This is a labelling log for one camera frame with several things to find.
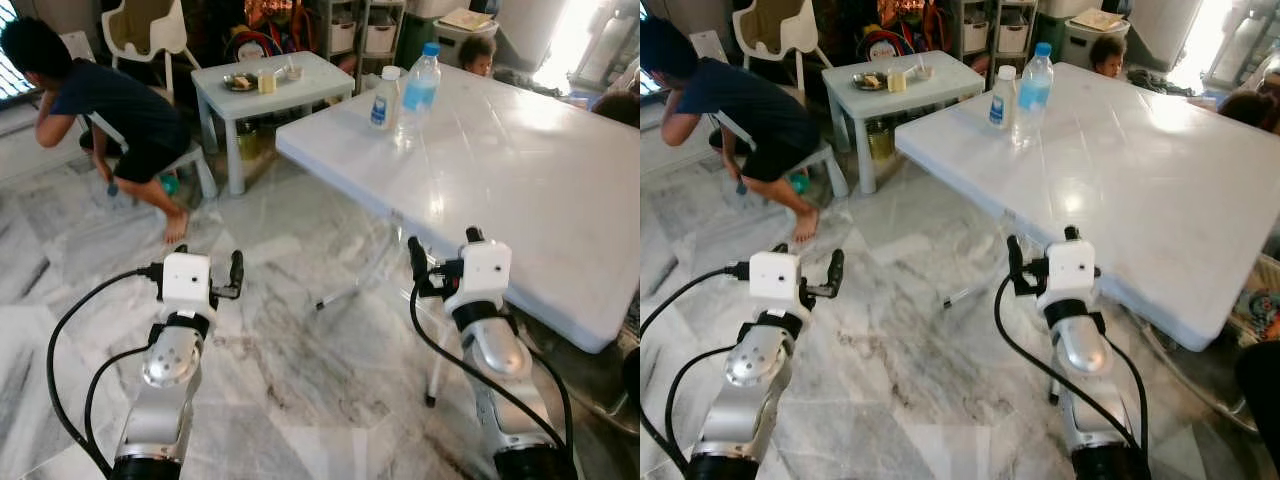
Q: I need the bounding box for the large white folding table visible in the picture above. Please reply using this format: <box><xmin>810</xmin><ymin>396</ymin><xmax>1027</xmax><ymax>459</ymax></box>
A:
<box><xmin>895</xmin><ymin>62</ymin><xmax>1280</xmax><ymax>406</ymax></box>
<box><xmin>275</xmin><ymin>62</ymin><xmax>641</xmax><ymax>409</ymax></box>

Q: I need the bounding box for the child in dark clothes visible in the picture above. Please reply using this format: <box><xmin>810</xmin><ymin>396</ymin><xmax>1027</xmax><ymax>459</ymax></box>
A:
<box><xmin>0</xmin><ymin>17</ymin><xmax>197</xmax><ymax>246</ymax></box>

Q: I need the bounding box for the clear blue-capped water bottle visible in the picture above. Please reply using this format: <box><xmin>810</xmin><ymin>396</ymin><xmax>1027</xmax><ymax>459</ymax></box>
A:
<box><xmin>1014</xmin><ymin>42</ymin><xmax>1055</xmax><ymax>137</ymax></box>
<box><xmin>401</xmin><ymin>42</ymin><xmax>443</xmax><ymax>139</ymax></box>

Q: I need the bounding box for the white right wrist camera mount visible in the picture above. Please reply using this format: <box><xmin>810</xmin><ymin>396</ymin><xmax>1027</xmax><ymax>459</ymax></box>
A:
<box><xmin>1036</xmin><ymin>240</ymin><xmax>1099</xmax><ymax>311</ymax></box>
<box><xmin>444</xmin><ymin>240</ymin><xmax>514</xmax><ymax>319</ymax></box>

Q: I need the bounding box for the grey bin with book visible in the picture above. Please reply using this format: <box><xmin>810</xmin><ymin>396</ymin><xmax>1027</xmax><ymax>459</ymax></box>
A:
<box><xmin>434</xmin><ymin>8</ymin><xmax>501</xmax><ymax>63</ymax></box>
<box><xmin>1062</xmin><ymin>8</ymin><xmax>1133</xmax><ymax>67</ymax></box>

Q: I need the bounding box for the colourful patterned cloth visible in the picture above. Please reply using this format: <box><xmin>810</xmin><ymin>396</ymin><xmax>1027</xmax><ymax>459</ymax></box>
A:
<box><xmin>1233</xmin><ymin>288</ymin><xmax>1280</xmax><ymax>343</ymax></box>

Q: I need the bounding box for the short black left arm cable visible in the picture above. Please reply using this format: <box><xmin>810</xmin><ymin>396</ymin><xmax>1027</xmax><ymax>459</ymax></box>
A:
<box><xmin>85</xmin><ymin>345</ymin><xmax>153</xmax><ymax>471</ymax></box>
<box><xmin>664</xmin><ymin>343</ymin><xmax>739</xmax><ymax>466</ymax></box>

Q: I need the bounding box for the white plastic high chair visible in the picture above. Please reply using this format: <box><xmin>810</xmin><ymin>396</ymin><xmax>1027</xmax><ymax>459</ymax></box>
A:
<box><xmin>100</xmin><ymin>0</ymin><xmax>202</xmax><ymax>96</ymax></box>
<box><xmin>732</xmin><ymin>0</ymin><xmax>833</xmax><ymax>93</ymax></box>

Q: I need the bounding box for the dark-haired person head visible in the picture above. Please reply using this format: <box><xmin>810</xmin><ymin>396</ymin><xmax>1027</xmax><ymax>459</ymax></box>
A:
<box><xmin>1217</xmin><ymin>88</ymin><xmax>1280</xmax><ymax>131</ymax></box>
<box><xmin>590</xmin><ymin>90</ymin><xmax>641</xmax><ymax>129</ymax></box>

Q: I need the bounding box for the red and black toy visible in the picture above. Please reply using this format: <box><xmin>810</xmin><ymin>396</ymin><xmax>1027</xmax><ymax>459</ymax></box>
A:
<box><xmin>860</xmin><ymin>24</ymin><xmax>917</xmax><ymax>64</ymax></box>
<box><xmin>224</xmin><ymin>24</ymin><xmax>287</xmax><ymax>64</ymax></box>

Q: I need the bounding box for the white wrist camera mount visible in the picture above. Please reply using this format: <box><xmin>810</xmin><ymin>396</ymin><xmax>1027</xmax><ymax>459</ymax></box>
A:
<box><xmin>748</xmin><ymin>252</ymin><xmax>802</xmax><ymax>317</ymax></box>
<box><xmin>444</xmin><ymin>240</ymin><xmax>514</xmax><ymax>319</ymax></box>
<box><xmin>160</xmin><ymin>253</ymin><xmax>214</xmax><ymax>319</ymax></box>
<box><xmin>1036</xmin><ymin>240</ymin><xmax>1099</xmax><ymax>311</ymax></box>

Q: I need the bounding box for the white storage drawer unit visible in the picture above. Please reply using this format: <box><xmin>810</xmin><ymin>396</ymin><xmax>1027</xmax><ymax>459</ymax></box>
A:
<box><xmin>322</xmin><ymin>0</ymin><xmax>403</xmax><ymax>63</ymax></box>
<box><xmin>953</xmin><ymin>0</ymin><xmax>1037</xmax><ymax>61</ymax></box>

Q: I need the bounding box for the small white plastic table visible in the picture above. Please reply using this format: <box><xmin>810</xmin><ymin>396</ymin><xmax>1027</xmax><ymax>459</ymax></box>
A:
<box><xmin>190</xmin><ymin>52</ymin><xmax>357</xmax><ymax>197</ymax></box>
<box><xmin>821</xmin><ymin>52</ymin><xmax>987</xmax><ymax>197</ymax></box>

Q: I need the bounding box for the yellow jar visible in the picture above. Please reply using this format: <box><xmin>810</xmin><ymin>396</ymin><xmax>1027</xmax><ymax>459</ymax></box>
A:
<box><xmin>867</xmin><ymin>118</ymin><xmax>901</xmax><ymax>162</ymax></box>
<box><xmin>237</xmin><ymin>120</ymin><xmax>277</xmax><ymax>162</ymax></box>

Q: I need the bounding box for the white plastic stool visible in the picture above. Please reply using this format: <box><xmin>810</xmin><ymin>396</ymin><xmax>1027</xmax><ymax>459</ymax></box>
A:
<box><xmin>715</xmin><ymin>112</ymin><xmax>851</xmax><ymax>200</ymax></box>
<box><xmin>80</xmin><ymin>110</ymin><xmax>219</xmax><ymax>200</ymax></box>

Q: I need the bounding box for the small white milk bottle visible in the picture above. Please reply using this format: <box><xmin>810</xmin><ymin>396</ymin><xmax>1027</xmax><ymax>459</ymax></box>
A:
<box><xmin>369</xmin><ymin>66</ymin><xmax>403</xmax><ymax>132</ymax></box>
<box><xmin>988</xmin><ymin>65</ymin><xmax>1019</xmax><ymax>130</ymax></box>

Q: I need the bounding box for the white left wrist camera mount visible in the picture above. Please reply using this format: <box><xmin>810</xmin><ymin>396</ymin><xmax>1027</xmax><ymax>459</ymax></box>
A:
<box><xmin>748</xmin><ymin>252</ymin><xmax>802</xmax><ymax>317</ymax></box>
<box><xmin>160</xmin><ymin>253</ymin><xmax>214</xmax><ymax>319</ymax></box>

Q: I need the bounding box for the curly-haired toddler head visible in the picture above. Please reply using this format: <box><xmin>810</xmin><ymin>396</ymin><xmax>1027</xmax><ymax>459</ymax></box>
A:
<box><xmin>1088</xmin><ymin>36</ymin><xmax>1128</xmax><ymax>80</ymax></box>
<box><xmin>458</xmin><ymin>36</ymin><xmax>498</xmax><ymax>79</ymax></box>

